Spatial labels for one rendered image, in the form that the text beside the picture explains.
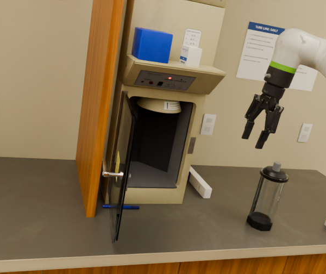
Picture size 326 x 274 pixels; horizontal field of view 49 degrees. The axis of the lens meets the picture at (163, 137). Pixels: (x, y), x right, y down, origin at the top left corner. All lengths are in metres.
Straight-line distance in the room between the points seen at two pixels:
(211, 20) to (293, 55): 0.30
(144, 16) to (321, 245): 1.07
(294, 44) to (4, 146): 1.27
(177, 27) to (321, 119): 1.28
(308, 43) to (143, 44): 0.54
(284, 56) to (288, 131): 0.94
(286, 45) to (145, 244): 0.80
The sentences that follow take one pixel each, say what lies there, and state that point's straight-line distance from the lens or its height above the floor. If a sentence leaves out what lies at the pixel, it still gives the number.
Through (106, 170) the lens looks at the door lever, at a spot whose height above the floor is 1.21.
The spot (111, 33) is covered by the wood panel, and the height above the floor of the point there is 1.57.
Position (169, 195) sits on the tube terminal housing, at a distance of 1.46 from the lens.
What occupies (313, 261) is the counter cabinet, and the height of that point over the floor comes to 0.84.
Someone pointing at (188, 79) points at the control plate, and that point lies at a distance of 1.21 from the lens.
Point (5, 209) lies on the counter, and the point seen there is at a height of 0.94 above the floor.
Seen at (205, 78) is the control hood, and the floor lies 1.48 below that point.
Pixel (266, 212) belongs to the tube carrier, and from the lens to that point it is 1.44.
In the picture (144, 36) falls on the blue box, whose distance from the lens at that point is 1.11.
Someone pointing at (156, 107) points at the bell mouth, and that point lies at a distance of 1.31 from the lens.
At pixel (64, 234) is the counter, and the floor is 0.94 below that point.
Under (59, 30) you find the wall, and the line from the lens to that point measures 1.62.
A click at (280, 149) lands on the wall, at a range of 2.18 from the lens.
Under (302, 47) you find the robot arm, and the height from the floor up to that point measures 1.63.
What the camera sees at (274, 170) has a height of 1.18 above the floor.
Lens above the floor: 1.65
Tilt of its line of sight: 18 degrees down
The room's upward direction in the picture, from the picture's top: 11 degrees clockwise
